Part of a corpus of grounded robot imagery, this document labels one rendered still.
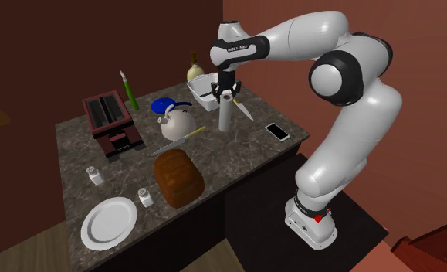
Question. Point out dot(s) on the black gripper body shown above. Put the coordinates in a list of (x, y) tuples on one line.
[(226, 80)]

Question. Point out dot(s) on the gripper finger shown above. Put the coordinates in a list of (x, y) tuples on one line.
[(214, 91), (238, 88)]

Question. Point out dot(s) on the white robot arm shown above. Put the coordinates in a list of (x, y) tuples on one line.
[(343, 135)]

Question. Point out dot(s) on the white rectangular tub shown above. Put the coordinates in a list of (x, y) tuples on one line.
[(204, 88)]

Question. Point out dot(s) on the white paper towel roll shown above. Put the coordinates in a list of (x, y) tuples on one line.
[(225, 115)]

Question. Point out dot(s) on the pale bottle with cork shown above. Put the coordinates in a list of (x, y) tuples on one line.
[(195, 72)]

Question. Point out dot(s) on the white kettle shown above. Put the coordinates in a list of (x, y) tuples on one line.
[(178, 126)]

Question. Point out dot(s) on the blue pan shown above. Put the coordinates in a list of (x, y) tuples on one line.
[(162, 105)]

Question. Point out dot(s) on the white-edged black phone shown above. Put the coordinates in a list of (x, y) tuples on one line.
[(277, 132)]

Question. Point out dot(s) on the green slim bottle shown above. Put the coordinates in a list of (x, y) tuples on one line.
[(131, 94)]

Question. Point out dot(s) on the brown bread loaf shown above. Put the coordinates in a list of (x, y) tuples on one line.
[(178, 179)]

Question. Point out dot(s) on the dark red toaster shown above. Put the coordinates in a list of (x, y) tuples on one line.
[(108, 120)]

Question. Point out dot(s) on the white shaker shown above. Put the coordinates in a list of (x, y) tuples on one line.
[(95, 176), (146, 197)]

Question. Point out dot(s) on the black robot stand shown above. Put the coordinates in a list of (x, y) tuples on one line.
[(260, 226)]

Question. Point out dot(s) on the white plate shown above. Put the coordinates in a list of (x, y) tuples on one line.
[(108, 224)]

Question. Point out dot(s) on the red-brown wooden furniture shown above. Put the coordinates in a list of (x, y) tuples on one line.
[(434, 250)]

